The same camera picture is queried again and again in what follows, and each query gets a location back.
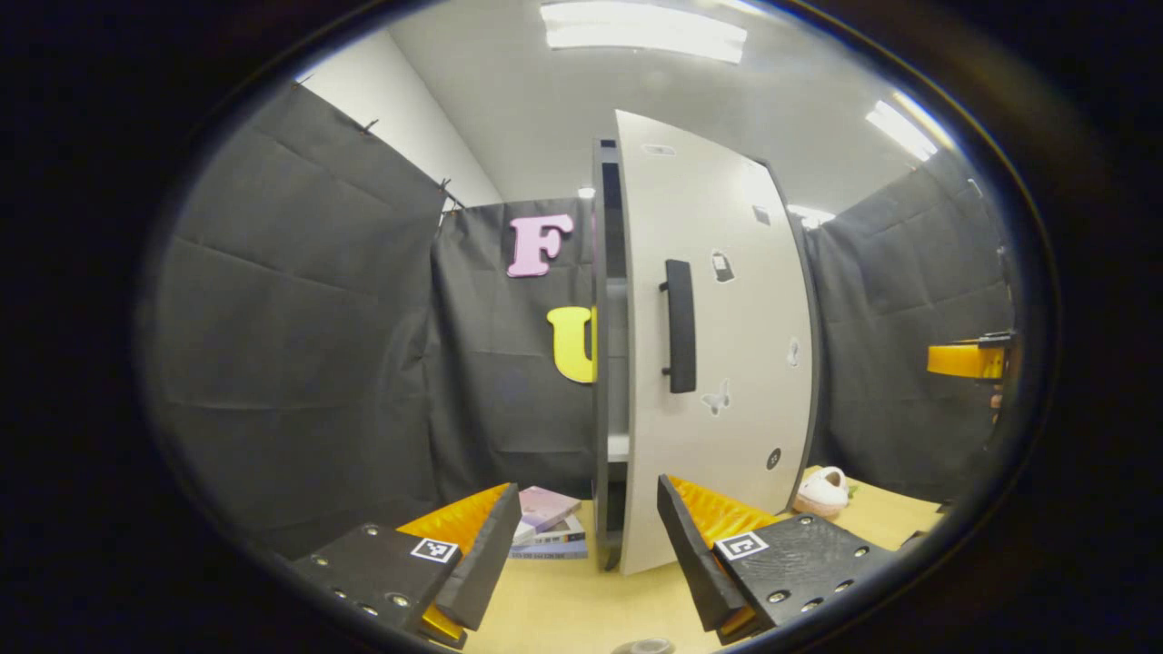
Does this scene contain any white cabinet door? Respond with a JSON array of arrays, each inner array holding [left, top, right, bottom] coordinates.
[[614, 109, 816, 576]]

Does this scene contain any white and black book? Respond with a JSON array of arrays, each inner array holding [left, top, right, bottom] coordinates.
[[532, 515, 587, 544]]

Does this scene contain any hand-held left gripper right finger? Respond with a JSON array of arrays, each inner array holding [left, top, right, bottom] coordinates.
[[657, 473, 900, 646]]

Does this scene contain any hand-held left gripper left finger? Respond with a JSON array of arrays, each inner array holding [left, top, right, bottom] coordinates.
[[293, 482, 523, 649]]

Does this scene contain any black cabinet door handle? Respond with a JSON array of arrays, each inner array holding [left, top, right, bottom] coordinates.
[[660, 259, 698, 394]]

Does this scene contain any pink plush toy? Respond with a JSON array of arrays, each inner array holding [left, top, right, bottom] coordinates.
[[792, 466, 853, 520]]

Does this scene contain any blue book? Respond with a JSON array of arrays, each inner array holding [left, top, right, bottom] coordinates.
[[509, 539, 589, 560]]

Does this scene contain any black backdrop cloth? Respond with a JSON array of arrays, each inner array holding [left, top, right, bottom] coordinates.
[[136, 82, 1019, 560]]

